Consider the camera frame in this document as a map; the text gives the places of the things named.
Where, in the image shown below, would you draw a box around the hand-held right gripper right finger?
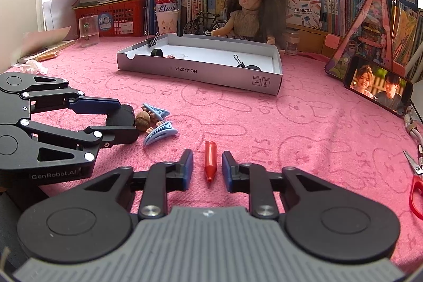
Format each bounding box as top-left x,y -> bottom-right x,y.
221,150 -> 338,220

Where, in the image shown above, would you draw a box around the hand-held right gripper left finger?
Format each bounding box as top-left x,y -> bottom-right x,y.
79,149 -> 194,220

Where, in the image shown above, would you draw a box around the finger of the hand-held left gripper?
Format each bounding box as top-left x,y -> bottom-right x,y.
20,118 -> 140,166
20,76 -> 122,115

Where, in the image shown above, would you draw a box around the black round lid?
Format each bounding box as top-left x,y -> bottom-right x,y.
105,104 -> 136,129

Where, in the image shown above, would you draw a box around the red crayon cap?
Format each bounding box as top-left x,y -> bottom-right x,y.
204,141 -> 218,183

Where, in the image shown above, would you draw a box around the brown hazelnut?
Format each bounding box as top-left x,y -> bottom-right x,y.
135,112 -> 153,132

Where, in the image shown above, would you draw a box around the light blue plastic clip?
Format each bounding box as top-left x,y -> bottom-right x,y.
142,103 -> 170,122
144,121 -> 178,146

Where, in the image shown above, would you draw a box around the white cardboard box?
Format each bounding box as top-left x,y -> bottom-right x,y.
116,33 -> 283,96

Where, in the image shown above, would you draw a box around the clear acrylic block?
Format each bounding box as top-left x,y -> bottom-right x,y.
78,15 -> 100,48

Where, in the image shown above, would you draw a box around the crumpled white tissue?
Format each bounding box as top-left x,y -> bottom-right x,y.
18,59 -> 48,75

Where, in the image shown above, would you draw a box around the pink rabbit print towel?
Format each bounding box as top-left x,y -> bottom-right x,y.
0,36 -> 423,256

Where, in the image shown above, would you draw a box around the beige paper sheet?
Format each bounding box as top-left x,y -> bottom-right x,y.
20,27 -> 68,54

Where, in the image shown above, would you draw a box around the small black binder clip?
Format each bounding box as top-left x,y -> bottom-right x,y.
145,32 -> 160,48

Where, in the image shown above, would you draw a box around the red plastic crate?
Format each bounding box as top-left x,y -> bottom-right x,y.
73,0 -> 148,37

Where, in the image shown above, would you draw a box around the white paper sheets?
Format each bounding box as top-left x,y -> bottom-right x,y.
42,0 -> 78,31

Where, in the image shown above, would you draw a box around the white paper cup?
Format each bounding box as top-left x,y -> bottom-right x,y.
155,8 -> 180,35

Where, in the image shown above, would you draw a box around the black miniature bicycle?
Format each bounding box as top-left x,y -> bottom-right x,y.
182,8 -> 228,36

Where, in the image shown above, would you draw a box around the small glass jar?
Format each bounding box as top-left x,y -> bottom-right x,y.
285,29 -> 301,55

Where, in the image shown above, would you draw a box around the long-haired baby doll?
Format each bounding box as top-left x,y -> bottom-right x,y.
211,0 -> 288,53

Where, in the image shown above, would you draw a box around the brown cardboard organizer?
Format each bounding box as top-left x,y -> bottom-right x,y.
286,22 -> 346,56

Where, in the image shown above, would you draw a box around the black smartphone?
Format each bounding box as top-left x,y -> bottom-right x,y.
343,55 -> 413,115

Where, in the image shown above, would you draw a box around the colourful printed carton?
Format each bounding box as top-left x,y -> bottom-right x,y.
286,0 -> 322,29

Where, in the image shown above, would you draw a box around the pink triangular miniature house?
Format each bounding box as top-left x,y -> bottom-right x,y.
325,0 -> 408,78

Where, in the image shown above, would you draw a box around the leaning picture books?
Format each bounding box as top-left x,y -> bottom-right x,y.
392,0 -> 423,69

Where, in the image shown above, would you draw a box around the white cable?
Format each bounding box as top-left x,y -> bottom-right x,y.
403,112 -> 423,140

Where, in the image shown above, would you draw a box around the red handled scissors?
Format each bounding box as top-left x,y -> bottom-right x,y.
403,143 -> 423,211

